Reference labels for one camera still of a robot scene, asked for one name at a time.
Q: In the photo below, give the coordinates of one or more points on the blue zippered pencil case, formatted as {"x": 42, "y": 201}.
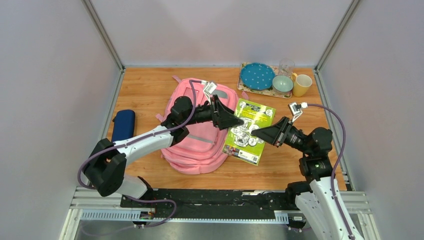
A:
{"x": 123, "y": 125}

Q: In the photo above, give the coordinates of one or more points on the blue polka dot plate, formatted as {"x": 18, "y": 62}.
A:
{"x": 257, "y": 76}

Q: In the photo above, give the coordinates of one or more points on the yellow mug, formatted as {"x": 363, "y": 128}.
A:
{"x": 301, "y": 84}

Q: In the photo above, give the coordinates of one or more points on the clear drinking glass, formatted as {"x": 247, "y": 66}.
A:
{"x": 286, "y": 67}

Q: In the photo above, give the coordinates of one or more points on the light green bowl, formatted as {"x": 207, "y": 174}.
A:
{"x": 282, "y": 83}

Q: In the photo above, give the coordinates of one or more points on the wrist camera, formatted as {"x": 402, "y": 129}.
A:
{"x": 296, "y": 109}
{"x": 208, "y": 89}

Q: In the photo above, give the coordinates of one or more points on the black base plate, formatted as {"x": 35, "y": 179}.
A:
{"x": 215, "y": 204}

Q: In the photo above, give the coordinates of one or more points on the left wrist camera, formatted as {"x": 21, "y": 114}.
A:
{"x": 208, "y": 89}

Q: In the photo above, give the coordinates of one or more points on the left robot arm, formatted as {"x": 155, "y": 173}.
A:
{"x": 105, "y": 168}

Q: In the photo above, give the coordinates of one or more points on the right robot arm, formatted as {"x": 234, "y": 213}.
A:
{"x": 318, "y": 196}

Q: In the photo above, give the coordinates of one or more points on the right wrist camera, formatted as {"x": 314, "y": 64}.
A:
{"x": 296, "y": 109}

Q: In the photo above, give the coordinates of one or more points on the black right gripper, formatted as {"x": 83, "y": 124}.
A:
{"x": 275, "y": 133}

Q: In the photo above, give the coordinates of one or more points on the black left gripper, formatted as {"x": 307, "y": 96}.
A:
{"x": 226, "y": 118}

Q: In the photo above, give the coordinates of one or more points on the green comic book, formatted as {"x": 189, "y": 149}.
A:
{"x": 240, "y": 142}

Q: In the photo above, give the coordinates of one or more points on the pink student backpack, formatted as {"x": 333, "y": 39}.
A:
{"x": 201, "y": 151}

